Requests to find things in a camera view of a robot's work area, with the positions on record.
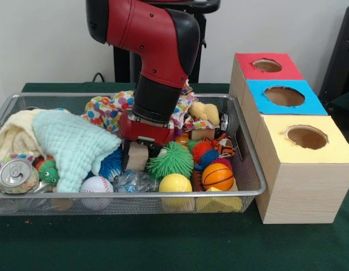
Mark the mint green cloth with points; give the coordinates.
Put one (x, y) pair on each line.
(75, 144)

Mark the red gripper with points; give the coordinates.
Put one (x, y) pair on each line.
(146, 134)

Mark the plain wooden block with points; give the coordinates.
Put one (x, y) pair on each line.
(138, 158)

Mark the wooden box with three holes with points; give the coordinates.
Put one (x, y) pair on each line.
(304, 192)

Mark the crushed silver can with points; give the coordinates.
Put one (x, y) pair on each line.
(17, 175)

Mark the orange basketball toy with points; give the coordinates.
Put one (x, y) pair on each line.
(218, 176)

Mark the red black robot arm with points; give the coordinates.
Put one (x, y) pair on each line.
(151, 42)

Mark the black chair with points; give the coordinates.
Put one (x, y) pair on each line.
(340, 56)

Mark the silver mesh bin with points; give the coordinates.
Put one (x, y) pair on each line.
(64, 204)

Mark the cream knitted cloth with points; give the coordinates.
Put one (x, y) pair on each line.
(16, 132)

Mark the dark green tablecloth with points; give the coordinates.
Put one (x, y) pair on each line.
(163, 242)
(343, 102)

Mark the colourful polka dot cloth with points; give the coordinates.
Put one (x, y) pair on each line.
(112, 108)

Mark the clear bottle with blue label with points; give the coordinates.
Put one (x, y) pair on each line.
(134, 182)

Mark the white baseball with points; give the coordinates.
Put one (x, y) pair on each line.
(96, 185)

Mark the blue spiky ball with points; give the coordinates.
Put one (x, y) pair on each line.
(112, 166)

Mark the large green spiky ball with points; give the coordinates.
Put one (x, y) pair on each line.
(171, 161)

